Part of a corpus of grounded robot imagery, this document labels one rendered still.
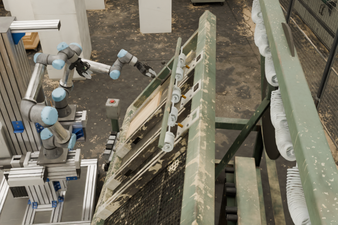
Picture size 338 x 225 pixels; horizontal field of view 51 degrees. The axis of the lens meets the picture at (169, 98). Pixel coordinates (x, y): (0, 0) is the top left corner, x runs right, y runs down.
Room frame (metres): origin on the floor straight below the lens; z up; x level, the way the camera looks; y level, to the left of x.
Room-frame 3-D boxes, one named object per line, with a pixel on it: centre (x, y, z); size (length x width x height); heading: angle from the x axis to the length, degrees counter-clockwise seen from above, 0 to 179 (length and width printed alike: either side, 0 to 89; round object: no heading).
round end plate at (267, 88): (1.70, -0.60, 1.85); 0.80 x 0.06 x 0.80; 174
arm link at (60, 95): (2.49, 0.95, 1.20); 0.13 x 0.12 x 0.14; 174
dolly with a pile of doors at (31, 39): (5.57, 2.51, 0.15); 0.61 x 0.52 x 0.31; 5
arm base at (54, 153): (1.99, 0.91, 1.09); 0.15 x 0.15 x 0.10
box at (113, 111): (2.77, 0.56, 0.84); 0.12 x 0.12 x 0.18; 84
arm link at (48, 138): (1.98, 0.91, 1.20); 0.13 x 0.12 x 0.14; 77
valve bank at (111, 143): (2.32, 0.54, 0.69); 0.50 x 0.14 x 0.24; 174
